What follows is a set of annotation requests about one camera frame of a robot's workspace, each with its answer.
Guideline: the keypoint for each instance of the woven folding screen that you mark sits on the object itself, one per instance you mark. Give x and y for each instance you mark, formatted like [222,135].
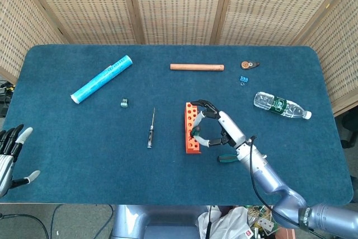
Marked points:
[179,6]

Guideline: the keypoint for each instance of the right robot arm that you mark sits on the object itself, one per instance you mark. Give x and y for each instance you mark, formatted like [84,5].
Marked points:
[268,172]

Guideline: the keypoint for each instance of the clear plastic water bottle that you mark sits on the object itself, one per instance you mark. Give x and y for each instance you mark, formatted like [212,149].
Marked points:
[279,105]

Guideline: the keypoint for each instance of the light blue printed tube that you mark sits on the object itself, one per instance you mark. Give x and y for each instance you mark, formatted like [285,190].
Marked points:
[100,79]

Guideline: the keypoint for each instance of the black chair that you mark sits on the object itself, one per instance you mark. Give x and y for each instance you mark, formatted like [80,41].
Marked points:
[351,130]

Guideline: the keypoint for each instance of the playing card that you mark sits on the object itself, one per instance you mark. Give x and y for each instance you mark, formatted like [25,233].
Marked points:
[264,224]

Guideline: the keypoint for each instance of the black precision screwdriver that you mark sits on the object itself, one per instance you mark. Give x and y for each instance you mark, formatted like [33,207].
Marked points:
[150,135]

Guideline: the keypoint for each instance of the brown correction tape dispenser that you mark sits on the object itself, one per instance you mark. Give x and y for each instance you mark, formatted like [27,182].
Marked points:
[246,65]

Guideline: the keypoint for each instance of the blue binder clip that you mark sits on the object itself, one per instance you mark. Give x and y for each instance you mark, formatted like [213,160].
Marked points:
[243,79]

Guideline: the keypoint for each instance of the blue-grey robot torso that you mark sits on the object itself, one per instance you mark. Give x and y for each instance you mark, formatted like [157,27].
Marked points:
[156,222]

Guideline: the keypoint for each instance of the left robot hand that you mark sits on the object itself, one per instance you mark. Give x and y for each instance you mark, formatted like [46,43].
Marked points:
[5,163]

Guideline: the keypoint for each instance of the white plastic bag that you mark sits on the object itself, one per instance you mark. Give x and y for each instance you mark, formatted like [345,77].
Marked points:
[232,222]

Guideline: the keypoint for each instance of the wooden rod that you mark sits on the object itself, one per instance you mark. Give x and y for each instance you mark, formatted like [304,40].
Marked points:
[195,67]

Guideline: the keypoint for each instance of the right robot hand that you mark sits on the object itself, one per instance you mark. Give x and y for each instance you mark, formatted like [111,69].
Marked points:
[232,130]

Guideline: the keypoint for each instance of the blue table cloth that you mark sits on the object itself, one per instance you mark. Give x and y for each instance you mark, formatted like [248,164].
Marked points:
[84,166]

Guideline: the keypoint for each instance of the orange bit holder block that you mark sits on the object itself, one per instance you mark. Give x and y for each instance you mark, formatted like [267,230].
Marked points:
[188,144]

